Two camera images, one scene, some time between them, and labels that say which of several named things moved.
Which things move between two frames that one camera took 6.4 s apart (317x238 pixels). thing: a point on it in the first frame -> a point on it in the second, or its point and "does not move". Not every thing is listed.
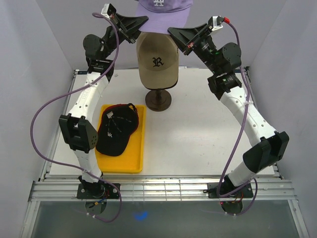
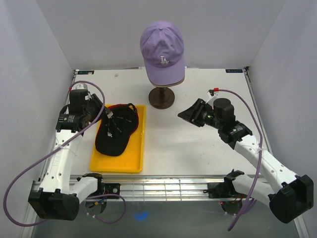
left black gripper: [129, 28] -> [95, 100]
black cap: [118, 122] does not move
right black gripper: [183, 37] -> [193, 113]
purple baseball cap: [163, 15] -> [162, 46]
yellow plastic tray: [131, 160] does not move
